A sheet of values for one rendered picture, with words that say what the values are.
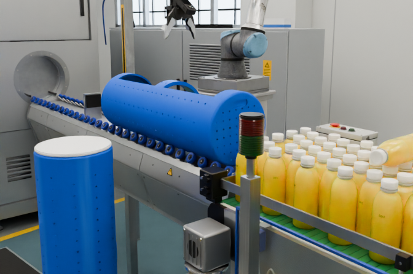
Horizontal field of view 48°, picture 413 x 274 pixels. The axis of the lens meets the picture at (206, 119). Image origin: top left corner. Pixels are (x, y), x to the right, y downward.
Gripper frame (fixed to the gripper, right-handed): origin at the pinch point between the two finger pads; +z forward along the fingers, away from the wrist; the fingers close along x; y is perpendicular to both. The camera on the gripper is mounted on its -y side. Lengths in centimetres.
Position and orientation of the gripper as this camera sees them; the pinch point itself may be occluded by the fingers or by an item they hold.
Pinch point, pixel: (180, 39)
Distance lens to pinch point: 197.4
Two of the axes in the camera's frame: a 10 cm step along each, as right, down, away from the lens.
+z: -0.1, 9.8, 1.9
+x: -8.0, 1.1, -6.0
